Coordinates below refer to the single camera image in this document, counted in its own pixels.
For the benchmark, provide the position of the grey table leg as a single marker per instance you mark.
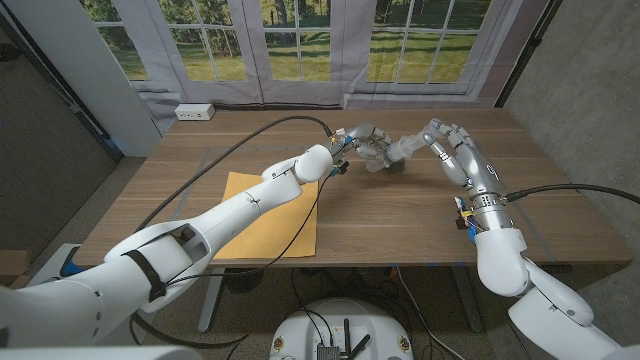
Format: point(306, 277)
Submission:
point(467, 300)

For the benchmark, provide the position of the yellow manila envelope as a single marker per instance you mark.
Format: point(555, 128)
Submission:
point(285, 230)

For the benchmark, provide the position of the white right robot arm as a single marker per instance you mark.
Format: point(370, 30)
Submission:
point(500, 260)

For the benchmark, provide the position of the upright black antenna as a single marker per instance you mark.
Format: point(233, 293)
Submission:
point(346, 335)

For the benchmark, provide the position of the black round fan base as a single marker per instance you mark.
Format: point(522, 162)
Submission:
point(243, 280)

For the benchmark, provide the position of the clear plastic syringe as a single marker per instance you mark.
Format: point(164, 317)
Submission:
point(407, 148)

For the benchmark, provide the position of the black backdrop stand pole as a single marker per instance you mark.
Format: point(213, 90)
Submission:
point(530, 50)

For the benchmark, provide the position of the white upright panel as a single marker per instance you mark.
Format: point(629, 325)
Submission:
point(90, 75)

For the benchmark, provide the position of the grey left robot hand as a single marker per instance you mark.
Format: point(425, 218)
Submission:
point(365, 132)

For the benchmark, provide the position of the brown cardboard box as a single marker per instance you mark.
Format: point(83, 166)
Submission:
point(12, 267)

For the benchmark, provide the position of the grey electronics module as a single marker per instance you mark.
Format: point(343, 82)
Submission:
point(327, 352)

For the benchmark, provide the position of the small dark grey box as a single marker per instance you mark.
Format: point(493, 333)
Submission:
point(397, 169)

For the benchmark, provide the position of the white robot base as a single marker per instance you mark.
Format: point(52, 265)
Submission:
point(310, 330)

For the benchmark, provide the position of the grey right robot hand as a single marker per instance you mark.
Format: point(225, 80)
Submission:
point(480, 170)

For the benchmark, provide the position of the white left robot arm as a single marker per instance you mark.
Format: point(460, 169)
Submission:
point(235, 210)

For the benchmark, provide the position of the slanted black antenna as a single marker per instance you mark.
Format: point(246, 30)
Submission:
point(361, 345)

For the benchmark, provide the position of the white table leg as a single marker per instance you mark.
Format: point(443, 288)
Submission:
point(212, 300)

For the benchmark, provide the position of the printed window backdrop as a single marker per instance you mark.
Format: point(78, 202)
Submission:
point(345, 60)

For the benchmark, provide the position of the white power strip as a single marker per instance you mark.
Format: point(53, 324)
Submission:
point(194, 111)

